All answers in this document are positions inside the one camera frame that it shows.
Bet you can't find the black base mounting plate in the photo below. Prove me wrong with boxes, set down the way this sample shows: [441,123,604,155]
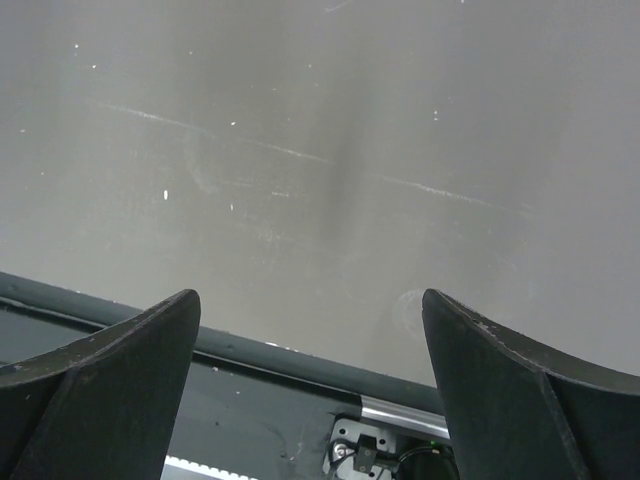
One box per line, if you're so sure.
[0,271,454,480]

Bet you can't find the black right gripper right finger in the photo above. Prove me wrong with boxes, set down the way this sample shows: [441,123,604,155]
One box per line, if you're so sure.
[422,289,639,479]

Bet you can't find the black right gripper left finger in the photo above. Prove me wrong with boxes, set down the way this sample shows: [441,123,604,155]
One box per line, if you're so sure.
[1,290,201,479]

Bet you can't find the aluminium frame rail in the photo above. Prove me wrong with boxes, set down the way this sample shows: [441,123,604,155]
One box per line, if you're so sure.
[164,393,451,480]

